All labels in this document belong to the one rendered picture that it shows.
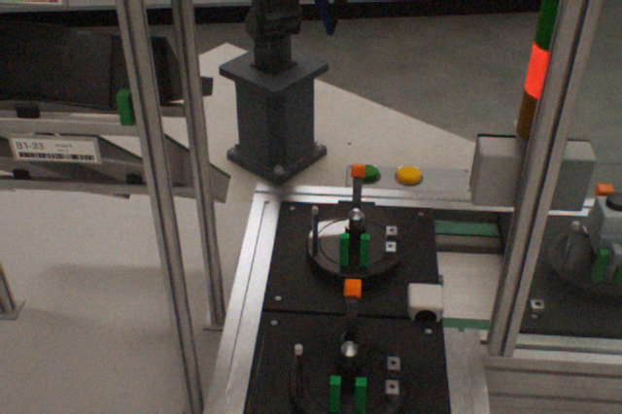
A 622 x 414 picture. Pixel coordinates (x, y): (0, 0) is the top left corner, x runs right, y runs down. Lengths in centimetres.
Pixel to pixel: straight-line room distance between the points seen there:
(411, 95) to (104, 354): 257
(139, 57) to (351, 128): 93
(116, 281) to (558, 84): 77
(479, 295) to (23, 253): 75
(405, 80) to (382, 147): 212
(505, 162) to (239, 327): 41
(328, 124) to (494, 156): 80
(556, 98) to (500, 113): 267
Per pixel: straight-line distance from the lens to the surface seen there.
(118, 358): 111
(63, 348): 115
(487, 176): 83
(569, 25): 72
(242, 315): 101
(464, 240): 117
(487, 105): 346
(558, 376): 102
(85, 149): 75
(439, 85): 359
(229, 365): 94
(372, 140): 153
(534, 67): 77
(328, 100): 167
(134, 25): 67
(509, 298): 91
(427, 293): 99
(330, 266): 102
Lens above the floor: 168
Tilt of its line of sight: 38 degrees down
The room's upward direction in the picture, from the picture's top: straight up
